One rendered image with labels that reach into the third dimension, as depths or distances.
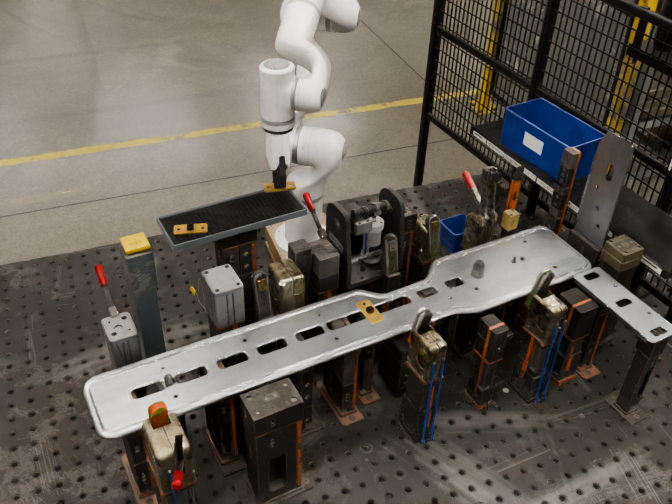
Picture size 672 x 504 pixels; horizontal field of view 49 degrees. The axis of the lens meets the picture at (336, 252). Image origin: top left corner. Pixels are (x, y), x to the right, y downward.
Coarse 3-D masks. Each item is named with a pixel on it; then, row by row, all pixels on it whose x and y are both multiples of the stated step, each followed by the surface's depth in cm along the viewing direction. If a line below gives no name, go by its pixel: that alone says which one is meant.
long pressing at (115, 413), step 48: (528, 240) 214; (480, 288) 197; (528, 288) 198; (240, 336) 180; (288, 336) 180; (336, 336) 181; (384, 336) 182; (96, 384) 167; (144, 384) 167; (192, 384) 168; (240, 384) 168
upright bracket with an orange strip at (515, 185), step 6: (516, 168) 208; (522, 168) 209; (516, 174) 209; (522, 174) 210; (516, 180) 210; (510, 186) 212; (516, 186) 212; (510, 192) 213; (516, 192) 214; (510, 198) 214; (516, 198) 215; (510, 204) 215; (516, 204) 217
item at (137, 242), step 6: (138, 234) 185; (120, 240) 183; (126, 240) 182; (132, 240) 183; (138, 240) 183; (144, 240) 183; (126, 246) 181; (132, 246) 181; (138, 246) 181; (144, 246) 181; (126, 252) 180; (132, 252) 180
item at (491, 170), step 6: (486, 168) 204; (492, 168) 205; (486, 174) 204; (492, 174) 203; (498, 174) 201; (486, 180) 204; (492, 180) 207; (498, 180) 202; (486, 186) 205; (492, 186) 207; (486, 192) 206; (492, 192) 208; (486, 198) 207; (492, 198) 209; (480, 204) 210; (486, 204) 208; (492, 204) 210; (480, 210) 211; (486, 210) 209; (492, 210) 210; (492, 216) 212; (492, 222) 213
